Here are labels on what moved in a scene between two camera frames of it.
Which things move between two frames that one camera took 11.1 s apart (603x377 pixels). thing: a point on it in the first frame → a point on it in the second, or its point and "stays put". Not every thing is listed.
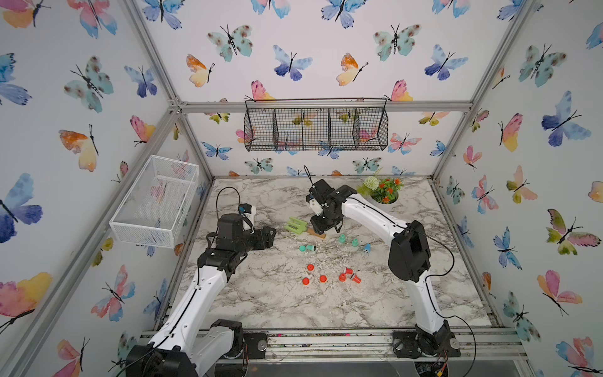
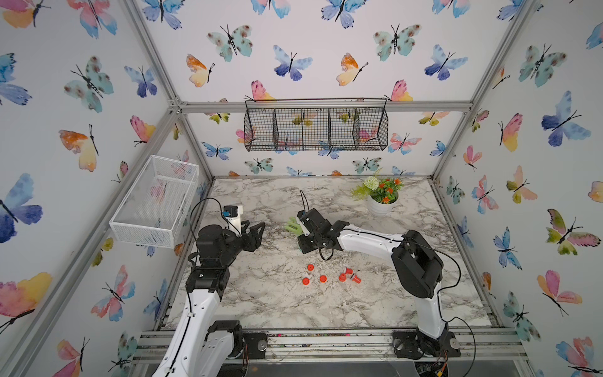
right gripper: [317, 226] → [302, 245]
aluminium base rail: [477, 344] stays put
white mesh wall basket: [152, 211] stays put
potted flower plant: [384, 191] stays put
